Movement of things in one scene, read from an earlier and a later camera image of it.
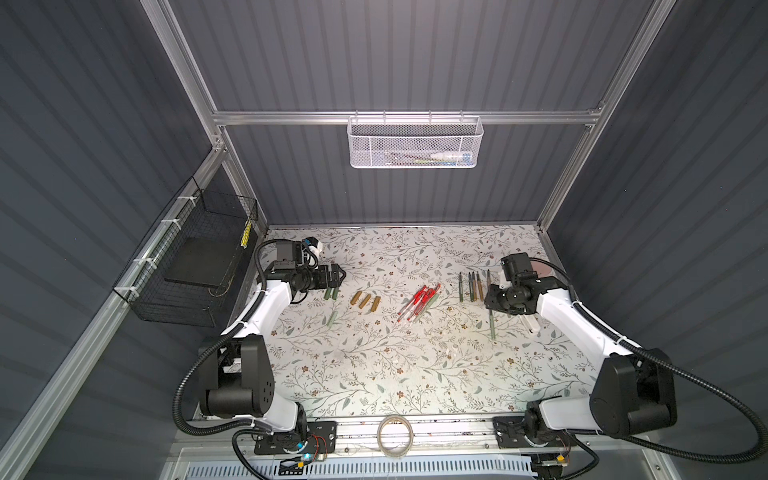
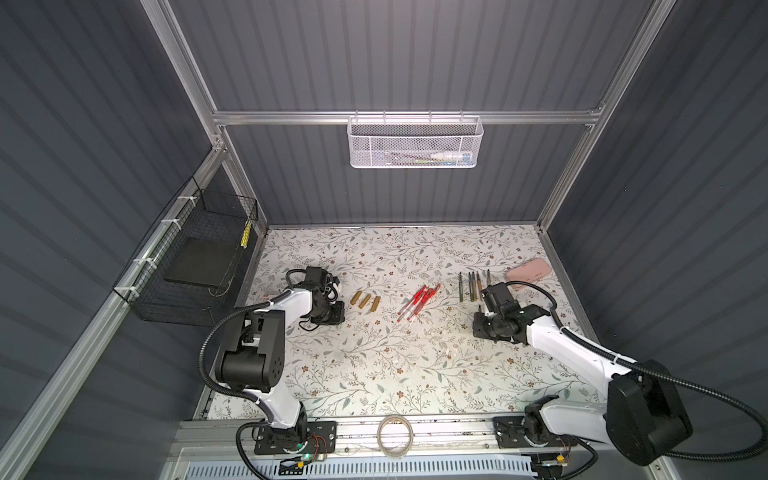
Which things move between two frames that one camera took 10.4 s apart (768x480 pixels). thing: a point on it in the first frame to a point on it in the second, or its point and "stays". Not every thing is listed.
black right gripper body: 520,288 to 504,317
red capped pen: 414,307 stays
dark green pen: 460,285 stays
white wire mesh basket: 415,142 stays
